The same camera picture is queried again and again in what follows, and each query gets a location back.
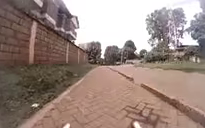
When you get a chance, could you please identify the pale kerb beside verge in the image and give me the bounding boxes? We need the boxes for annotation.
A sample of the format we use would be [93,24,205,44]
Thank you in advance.
[19,70,93,128]

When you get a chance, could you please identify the grey-brown paved road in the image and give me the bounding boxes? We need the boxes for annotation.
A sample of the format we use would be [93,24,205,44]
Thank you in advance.
[111,64,205,118]

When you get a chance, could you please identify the red brick path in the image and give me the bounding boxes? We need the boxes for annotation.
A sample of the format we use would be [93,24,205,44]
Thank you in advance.
[31,65,204,128]

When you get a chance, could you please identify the concrete kerb beside road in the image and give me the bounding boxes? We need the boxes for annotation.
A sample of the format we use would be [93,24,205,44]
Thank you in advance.
[108,66,205,128]

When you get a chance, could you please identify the tall thin-crowned trees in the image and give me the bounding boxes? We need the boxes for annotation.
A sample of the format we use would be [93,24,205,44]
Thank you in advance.
[144,7,188,63]

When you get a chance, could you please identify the low building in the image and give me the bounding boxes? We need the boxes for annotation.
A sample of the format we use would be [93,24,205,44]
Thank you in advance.
[171,44,202,64]

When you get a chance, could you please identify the robot's own part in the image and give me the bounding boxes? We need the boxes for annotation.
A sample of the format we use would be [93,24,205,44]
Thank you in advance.
[132,120,142,128]
[63,122,72,128]

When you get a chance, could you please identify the white litter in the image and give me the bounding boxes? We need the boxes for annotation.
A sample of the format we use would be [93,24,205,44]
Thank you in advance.
[30,102,40,109]

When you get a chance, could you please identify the cluster of dark trees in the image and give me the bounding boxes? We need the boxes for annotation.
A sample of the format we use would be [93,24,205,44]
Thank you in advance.
[85,39,148,66]

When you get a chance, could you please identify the grass strip beyond road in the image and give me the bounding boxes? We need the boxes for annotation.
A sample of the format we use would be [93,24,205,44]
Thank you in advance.
[134,59,205,76]

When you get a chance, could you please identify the red brick wall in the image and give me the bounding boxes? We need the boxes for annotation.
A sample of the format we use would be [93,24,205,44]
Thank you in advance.
[0,0,89,68]

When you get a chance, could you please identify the weedy grass verge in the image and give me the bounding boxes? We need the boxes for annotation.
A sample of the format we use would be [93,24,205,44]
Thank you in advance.
[0,63,98,128]

